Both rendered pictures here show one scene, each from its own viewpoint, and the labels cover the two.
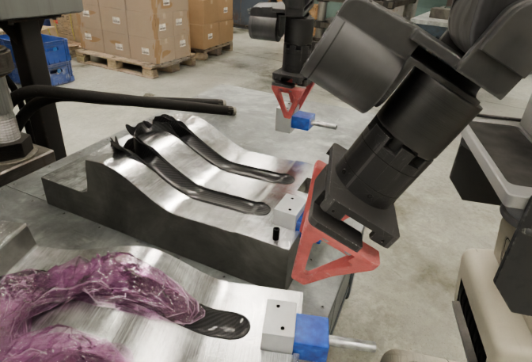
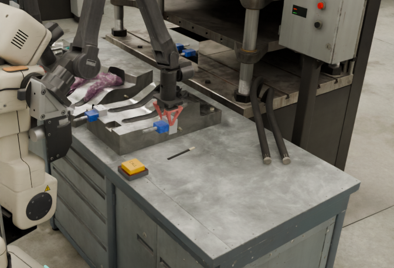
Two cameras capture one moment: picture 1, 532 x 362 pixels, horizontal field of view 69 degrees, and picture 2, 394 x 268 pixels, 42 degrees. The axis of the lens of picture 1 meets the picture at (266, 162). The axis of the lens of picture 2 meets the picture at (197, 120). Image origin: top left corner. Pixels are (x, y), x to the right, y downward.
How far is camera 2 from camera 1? 226 cm
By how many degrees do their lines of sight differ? 98
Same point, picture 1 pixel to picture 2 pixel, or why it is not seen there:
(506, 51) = not seen: hidden behind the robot
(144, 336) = (83, 89)
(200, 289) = (92, 101)
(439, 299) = not seen: outside the picture
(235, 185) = (133, 112)
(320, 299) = (77, 134)
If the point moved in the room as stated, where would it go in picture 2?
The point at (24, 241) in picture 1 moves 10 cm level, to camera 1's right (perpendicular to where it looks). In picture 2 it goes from (133, 80) to (121, 87)
